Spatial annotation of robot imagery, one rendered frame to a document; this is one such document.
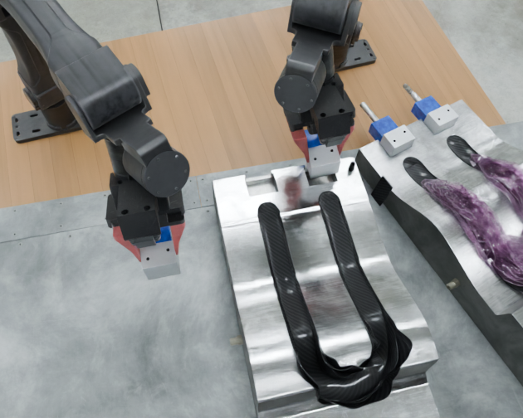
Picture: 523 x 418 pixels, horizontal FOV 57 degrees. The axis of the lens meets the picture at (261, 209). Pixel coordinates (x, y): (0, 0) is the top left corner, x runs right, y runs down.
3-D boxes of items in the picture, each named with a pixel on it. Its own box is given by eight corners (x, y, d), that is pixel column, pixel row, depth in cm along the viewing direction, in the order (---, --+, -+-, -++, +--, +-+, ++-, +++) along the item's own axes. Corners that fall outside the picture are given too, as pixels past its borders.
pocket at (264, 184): (243, 185, 87) (243, 174, 84) (271, 180, 88) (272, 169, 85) (248, 206, 85) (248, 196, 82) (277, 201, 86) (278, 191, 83)
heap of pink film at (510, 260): (410, 187, 88) (425, 163, 81) (482, 148, 92) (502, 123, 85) (507, 307, 78) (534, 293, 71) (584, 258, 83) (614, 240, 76)
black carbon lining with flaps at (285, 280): (252, 209, 83) (253, 182, 75) (339, 193, 85) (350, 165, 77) (302, 422, 68) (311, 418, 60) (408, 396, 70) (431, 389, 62)
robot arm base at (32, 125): (105, 96, 92) (100, 70, 95) (-3, 119, 89) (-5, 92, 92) (115, 122, 99) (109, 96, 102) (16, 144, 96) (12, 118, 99)
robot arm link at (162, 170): (208, 171, 57) (171, 82, 49) (149, 211, 54) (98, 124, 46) (163, 139, 65) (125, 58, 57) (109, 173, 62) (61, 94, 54)
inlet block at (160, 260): (139, 205, 78) (132, 189, 73) (168, 199, 79) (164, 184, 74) (148, 280, 73) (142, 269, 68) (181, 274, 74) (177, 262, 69)
